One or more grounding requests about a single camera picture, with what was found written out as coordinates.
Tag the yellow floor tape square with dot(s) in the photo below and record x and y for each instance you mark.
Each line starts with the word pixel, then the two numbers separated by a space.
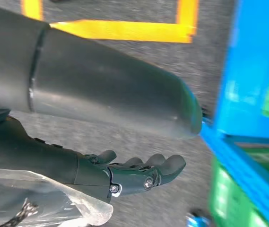
pixel 125 31

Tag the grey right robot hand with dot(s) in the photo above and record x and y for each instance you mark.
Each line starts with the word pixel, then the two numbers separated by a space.
pixel 89 87

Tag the open green plastic crate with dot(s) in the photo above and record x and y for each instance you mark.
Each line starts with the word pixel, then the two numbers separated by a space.
pixel 229 197

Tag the clear plastic film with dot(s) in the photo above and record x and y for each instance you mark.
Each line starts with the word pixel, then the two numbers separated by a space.
pixel 54 200

